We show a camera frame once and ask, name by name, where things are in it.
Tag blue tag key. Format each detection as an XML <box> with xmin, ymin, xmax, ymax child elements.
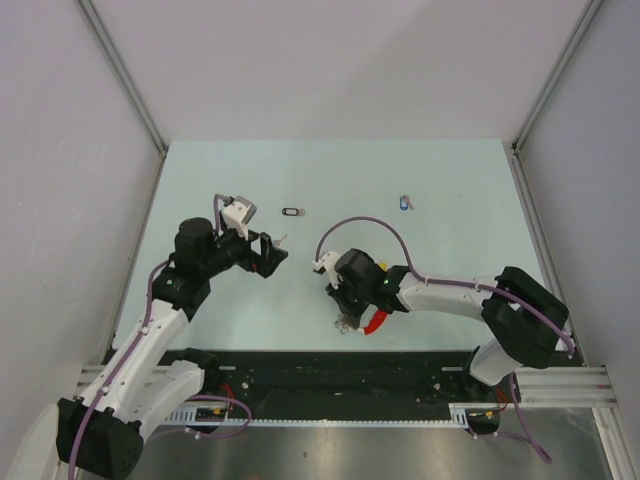
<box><xmin>272</xmin><ymin>234</ymin><xmax>287</xmax><ymax>248</ymax></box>
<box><xmin>399</xmin><ymin>195</ymin><xmax>414</xmax><ymax>211</ymax></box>

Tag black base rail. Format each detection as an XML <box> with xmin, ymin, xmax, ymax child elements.
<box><xmin>102</xmin><ymin>349</ymin><xmax>521</xmax><ymax>420</ymax></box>

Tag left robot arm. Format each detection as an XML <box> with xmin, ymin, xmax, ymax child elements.
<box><xmin>56</xmin><ymin>217</ymin><xmax>288</xmax><ymax>479</ymax></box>

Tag metal keyring holder red handle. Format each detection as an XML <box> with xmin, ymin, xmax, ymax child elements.
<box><xmin>335</xmin><ymin>310</ymin><xmax>389</xmax><ymax>336</ymax></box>

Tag black key tag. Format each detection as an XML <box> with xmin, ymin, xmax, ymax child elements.
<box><xmin>281</xmin><ymin>207</ymin><xmax>306</xmax><ymax>217</ymax></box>

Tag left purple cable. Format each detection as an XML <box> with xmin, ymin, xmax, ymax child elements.
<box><xmin>67</xmin><ymin>193</ymin><xmax>254</xmax><ymax>480</ymax></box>

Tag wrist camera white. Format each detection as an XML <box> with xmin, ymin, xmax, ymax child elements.
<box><xmin>221</xmin><ymin>196</ymin><xmax>257</xmax><ymax>241</ymax></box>
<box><xmin>312</xmin><ymin>251</ymin><xmax>341</xmax><ymax>273</ymax></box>

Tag purple cable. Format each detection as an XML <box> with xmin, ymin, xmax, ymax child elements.
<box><xmin>67</xmin><ymin>193</ymin><xmax>254</xmax><ymax>480</ymax></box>
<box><xmin>315</xmin><ymin>216</ymin><xmax>576</xmax><ymax>464</ymax></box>

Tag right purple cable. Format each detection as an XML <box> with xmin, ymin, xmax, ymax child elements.
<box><xmin>315</xmin><ymin>216</ymin><xmax>576</xmax><ymax>464</ymax></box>

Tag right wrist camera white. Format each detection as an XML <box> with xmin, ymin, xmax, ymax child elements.
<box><xmin>312</xmin><ymin>251</ymin><xmax>341</xmax><ymax>273</ymax></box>

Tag white cable duct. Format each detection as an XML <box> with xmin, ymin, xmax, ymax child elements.
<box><xmin>164</xmin><ymin>405</ymin><xmax>481</xmax><ymax>429</ymax></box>

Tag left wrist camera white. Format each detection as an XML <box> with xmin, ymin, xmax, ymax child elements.
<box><xmin>221</xmin><ymin>196</ymin><xmax>257</xmax><ymax>241</ymax></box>

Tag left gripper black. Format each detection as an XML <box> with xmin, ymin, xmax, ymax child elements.
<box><xmin>200</xmin><ymin>222</ymin><xmax>287</xmax><ymax>278</ymax></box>

